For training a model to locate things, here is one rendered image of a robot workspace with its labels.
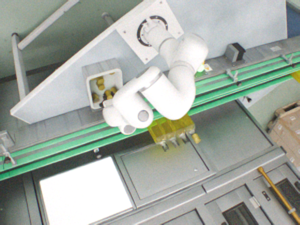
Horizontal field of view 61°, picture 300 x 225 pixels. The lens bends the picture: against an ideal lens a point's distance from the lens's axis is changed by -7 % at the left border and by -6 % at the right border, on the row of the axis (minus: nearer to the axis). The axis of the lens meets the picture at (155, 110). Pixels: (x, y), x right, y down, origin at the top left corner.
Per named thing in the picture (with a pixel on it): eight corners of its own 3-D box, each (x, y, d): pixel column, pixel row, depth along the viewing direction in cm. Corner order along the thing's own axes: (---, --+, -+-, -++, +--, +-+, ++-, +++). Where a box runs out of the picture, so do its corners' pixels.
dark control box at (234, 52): (224, 54, 166) (231, 62, 161) (226, 44, 160) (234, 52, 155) (234, 51, 169) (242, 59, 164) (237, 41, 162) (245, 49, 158)
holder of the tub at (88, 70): (88, 105, 146) (92, 115, 142) (81, 66, 126) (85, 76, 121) (118, 96, 152) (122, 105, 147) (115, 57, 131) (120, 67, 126)
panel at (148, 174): (37, 182, 137) (52, 244, 118) (36, 180, 135) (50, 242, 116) (186, 129, 165) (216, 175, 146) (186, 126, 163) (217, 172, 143)
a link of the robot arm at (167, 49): (153, 55, 111) (172, 77, 101) (169, 28, 106) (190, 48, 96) (170, 61, 118) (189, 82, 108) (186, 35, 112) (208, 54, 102)
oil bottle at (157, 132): (141, 118, 154) (157, 147, 141) (141, 111, 149) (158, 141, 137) (150, 115, 156) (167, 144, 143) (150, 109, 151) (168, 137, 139)
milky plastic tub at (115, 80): (87, 99, 142) (91, 110, 137) (81, 66, 125) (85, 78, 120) (118, 89, 148) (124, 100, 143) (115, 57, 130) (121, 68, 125)
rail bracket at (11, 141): (6, 138, 132) (11, 175, 119) (-7, 118, 119) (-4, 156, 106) (15, 135, 133) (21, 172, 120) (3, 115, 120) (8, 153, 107)
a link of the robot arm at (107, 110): (140, 97, 96) (127, 96, 116) (106, 110, 92) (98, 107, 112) (148, 120, 97) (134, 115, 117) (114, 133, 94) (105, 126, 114)
